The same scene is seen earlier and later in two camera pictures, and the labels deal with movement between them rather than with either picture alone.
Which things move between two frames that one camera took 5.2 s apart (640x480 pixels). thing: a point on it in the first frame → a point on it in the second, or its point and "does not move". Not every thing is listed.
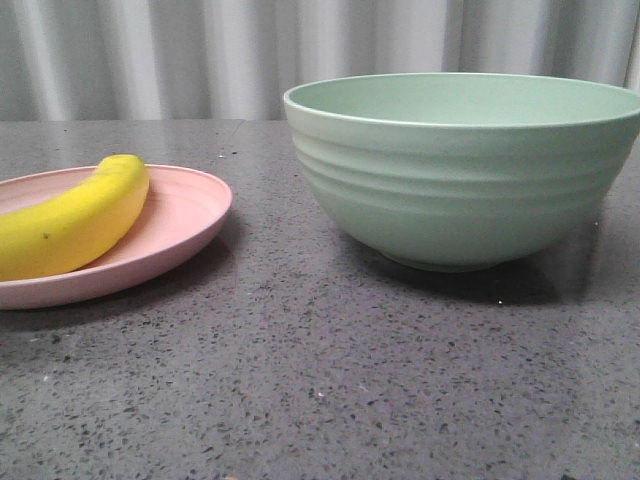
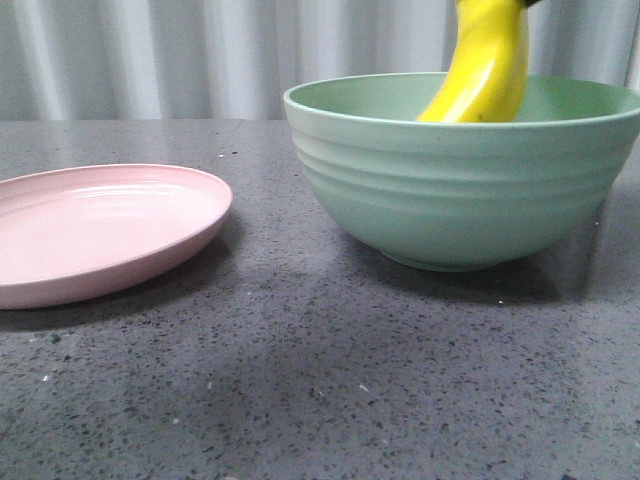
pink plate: x=183 y=206 does not move
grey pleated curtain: x=238 y=60 does not move
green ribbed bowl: x=446 y=171 does not move
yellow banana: x=76 y=229 → x=486 y=76
